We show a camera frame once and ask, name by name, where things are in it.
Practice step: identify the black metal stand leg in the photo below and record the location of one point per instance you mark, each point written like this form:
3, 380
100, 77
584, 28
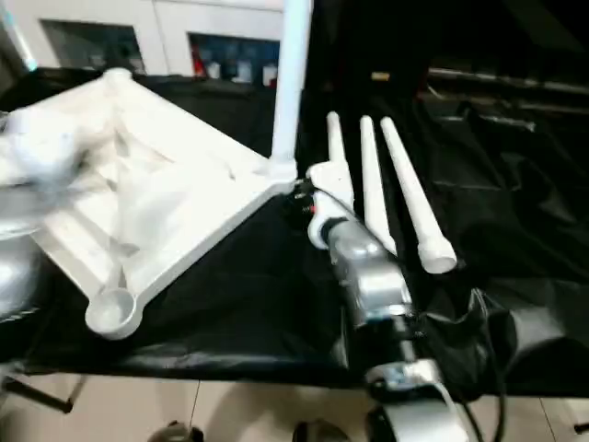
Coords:
37, 394

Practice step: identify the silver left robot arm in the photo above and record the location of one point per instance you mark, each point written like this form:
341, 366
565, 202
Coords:
28, 184

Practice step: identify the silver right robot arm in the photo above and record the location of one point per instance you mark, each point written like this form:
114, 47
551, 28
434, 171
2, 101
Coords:
377, 285

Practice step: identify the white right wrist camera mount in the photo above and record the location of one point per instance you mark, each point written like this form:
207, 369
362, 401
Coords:
329, 189

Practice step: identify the white cabinet with glass doors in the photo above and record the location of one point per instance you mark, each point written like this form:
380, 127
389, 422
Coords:
147, 32

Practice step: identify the grey left robot foot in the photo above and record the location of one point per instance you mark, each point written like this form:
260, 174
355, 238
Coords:
177, 433

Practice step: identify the grey robot foot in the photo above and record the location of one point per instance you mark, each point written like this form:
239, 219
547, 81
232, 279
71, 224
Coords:
320, 432
177, 433

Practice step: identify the small gold tag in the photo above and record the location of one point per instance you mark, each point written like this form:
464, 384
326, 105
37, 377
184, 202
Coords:
380, 76

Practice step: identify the black mat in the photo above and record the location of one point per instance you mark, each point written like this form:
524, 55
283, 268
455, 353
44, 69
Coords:
258, 295

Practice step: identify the black metal bar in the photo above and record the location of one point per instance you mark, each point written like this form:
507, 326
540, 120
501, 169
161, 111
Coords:
506, 79

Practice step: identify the grey right robot foot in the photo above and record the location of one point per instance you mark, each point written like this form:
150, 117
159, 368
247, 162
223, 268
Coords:
320, 432

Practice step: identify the white plastic table top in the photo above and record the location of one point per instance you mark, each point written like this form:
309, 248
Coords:
156, 193

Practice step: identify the white plastic table leg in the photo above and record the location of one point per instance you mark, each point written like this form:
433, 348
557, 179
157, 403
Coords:
339, 157
414, 193
293, 83
375, 184

